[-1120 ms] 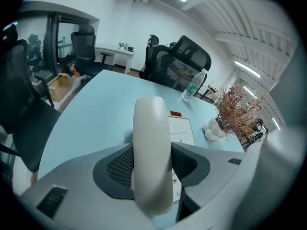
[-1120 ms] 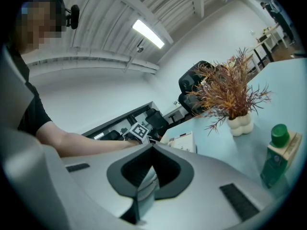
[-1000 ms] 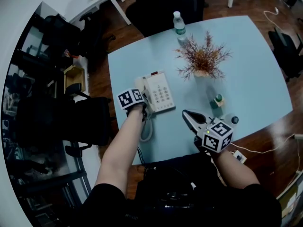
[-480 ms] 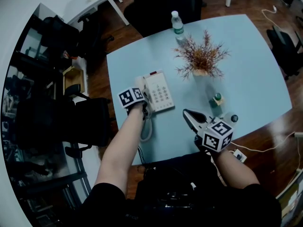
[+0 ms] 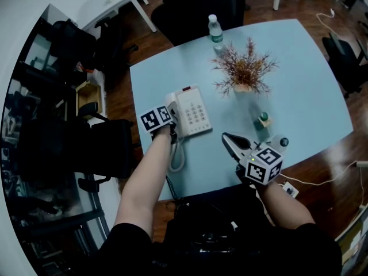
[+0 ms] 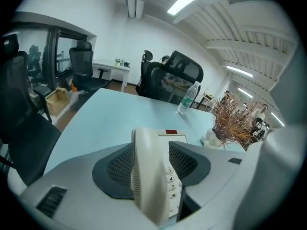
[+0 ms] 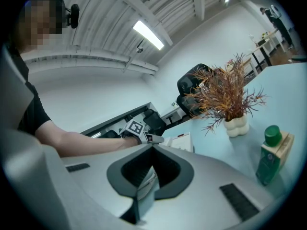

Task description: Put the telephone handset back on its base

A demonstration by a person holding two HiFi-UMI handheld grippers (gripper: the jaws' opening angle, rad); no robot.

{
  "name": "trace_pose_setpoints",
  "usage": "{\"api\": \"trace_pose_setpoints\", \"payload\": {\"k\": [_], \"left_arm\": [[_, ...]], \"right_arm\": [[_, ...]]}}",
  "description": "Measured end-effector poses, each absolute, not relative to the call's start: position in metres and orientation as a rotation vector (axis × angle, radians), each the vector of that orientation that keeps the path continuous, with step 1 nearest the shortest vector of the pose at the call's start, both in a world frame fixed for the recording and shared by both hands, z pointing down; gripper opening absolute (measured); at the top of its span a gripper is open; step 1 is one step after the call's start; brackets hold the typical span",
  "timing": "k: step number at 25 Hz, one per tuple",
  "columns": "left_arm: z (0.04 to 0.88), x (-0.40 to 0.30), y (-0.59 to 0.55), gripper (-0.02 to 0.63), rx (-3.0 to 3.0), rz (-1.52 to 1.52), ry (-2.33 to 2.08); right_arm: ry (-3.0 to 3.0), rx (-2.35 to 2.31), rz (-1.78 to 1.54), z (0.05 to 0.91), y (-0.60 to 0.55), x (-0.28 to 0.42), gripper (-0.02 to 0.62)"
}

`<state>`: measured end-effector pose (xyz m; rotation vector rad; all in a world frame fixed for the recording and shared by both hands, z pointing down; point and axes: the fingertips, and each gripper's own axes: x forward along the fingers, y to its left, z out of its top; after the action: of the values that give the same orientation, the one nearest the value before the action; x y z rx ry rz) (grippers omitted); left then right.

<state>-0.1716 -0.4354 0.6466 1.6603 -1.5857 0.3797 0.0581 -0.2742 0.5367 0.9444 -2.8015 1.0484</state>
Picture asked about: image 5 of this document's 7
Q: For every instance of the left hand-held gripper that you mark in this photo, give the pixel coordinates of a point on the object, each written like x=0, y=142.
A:
x=155, y=119

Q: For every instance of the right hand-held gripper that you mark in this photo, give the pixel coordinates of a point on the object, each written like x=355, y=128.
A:
x=263, y=165

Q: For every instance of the white telephone handset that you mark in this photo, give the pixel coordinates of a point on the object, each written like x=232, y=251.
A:
x=170, y=97

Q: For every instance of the person's right forearm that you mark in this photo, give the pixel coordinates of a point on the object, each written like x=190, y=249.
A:
x=284, y=206

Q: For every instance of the person's left forearm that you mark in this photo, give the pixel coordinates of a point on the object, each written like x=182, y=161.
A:
x=143, y=188

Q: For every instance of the cream telephone base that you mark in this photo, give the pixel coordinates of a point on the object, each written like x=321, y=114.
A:
x=194, y=111

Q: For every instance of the small green bottle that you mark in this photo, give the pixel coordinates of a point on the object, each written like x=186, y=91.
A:
x=263, y=121

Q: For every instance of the clear bottle black cap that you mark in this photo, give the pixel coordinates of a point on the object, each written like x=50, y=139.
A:
x=280, y=143

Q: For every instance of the white power strip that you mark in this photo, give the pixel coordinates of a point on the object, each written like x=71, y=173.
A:
x=289, y=189

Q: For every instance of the dried plant in cream vase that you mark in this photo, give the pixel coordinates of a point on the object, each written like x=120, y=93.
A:
x=244, y=68

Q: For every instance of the light blue table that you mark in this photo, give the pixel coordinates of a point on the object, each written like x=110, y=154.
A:
x=302, y=91

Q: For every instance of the open wooden box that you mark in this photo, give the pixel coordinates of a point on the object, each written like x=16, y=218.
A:
x=87, y=98

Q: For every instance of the clear water bottle green label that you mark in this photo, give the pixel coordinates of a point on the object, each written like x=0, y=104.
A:
x=215, y=33

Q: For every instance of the person's black clothing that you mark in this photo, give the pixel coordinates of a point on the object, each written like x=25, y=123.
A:
x=224, y=240

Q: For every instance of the orange bag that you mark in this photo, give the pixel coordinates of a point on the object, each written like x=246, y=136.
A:
x=84, y=68

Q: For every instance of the black office chair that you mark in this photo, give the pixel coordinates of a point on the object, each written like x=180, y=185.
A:
x=201, y=10
x=345, y=59
x=72, y=148
x=86, y=45

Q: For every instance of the brown cardboard box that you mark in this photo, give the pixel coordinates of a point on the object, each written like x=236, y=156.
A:
x=353, y=243

